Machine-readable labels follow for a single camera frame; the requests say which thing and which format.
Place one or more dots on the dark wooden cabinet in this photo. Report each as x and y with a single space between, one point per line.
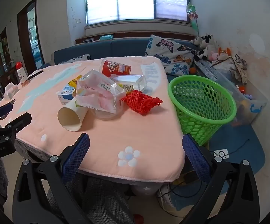
1 53

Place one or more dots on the colourful pinwheel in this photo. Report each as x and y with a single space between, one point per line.
192 16

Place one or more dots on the clear plastic bottle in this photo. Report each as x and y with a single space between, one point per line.
135 81

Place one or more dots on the blue sofa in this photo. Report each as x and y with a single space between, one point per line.
125 46

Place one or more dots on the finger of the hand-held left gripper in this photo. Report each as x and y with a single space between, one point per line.
2 108
20 120

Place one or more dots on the white tissue box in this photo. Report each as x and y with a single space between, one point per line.
11 92

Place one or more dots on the person's grey plaid leg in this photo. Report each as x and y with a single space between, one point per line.
97 198

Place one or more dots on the spotted cloth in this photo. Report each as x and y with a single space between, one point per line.
241 68

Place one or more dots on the small butterfly print pillow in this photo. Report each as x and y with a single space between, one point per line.
76 58

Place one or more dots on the teal pack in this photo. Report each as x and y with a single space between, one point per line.
105 37

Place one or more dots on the white bottle with red cap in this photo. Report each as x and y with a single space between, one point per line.
22 74

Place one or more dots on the orange fox plush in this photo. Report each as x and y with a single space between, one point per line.
224 52

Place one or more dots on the orange ball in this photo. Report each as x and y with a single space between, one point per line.
192 70

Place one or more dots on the blue white milk carton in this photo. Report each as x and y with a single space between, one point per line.
66 94

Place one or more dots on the pink plastic wrapper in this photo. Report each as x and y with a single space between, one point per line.
97 98

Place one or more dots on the red mesh net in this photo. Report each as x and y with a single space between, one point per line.
139 102

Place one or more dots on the pink plush toy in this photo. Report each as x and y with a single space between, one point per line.
213 56

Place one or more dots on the window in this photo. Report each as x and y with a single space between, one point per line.
137 0

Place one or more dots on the brown door frame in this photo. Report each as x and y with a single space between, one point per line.
20 39

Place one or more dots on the yellow snack packet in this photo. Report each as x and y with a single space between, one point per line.
75 81

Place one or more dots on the white paper cup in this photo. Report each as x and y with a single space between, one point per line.
72 117

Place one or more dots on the clear round plastic container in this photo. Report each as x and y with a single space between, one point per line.
107 116

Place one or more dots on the black flat board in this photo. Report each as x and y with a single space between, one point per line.
35 74

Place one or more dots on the red printed plastic cup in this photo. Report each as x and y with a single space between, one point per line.
112 67

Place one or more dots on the blue white floor cushion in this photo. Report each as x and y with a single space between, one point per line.
172 201

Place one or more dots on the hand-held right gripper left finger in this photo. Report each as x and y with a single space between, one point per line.
78 154

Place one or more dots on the large butterfly print pillow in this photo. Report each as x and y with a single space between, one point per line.
169 51

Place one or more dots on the black white cow plush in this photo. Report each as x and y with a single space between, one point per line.
206 43

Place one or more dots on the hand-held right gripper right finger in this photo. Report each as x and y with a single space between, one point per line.
195 154

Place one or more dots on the pink printed blanket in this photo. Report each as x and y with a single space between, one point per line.
137 126

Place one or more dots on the green plastic basket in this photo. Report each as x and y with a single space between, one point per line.
190 124

